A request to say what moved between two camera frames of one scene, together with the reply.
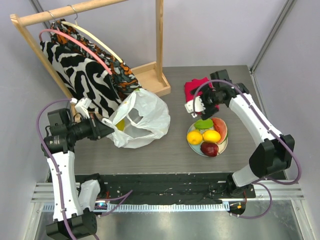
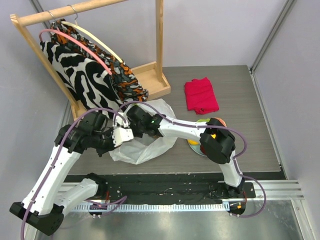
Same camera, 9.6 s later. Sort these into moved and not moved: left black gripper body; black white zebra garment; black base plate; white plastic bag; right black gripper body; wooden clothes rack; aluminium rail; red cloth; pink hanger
Moved: right black gripper body; white plastic bag; left black gripper body
Not moved: pink hanger; black base plate; wooden clothes rack; aluminium rail; black white zebra garment; red cloth
